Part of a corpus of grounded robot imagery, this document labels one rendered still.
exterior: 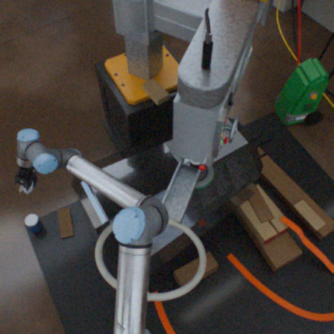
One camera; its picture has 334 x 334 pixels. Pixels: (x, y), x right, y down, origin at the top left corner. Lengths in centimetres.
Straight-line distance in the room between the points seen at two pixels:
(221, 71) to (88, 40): 304
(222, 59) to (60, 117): 238
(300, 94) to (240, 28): 172
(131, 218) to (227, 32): 98
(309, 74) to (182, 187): 183
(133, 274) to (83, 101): 276
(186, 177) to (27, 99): 239
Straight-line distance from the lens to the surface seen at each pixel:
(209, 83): 165
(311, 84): 351
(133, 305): 143
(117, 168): 243
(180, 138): 196
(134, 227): 132
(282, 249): 307
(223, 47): 182
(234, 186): 256
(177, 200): 202
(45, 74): 432
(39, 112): 397
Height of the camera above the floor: 286
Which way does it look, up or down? 57 degrees down
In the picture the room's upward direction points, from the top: 1 degrees counter-clockwise
